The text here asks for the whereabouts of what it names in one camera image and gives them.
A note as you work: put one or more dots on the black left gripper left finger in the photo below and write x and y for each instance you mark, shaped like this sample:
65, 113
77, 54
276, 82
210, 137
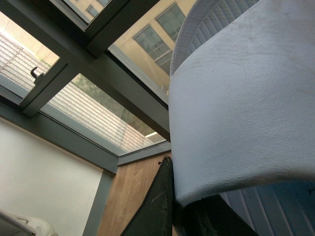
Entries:
154, 216

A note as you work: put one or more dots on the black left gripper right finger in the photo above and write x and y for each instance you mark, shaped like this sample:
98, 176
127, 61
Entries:
210, 216

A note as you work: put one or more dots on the white slide slipper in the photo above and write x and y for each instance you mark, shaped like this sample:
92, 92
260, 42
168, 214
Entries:
242, 115

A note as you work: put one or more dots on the white appliance corner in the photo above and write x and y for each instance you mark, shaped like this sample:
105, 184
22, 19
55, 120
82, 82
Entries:
17, 225

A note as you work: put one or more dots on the black window handle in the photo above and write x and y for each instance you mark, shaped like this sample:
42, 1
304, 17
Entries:
36, 76

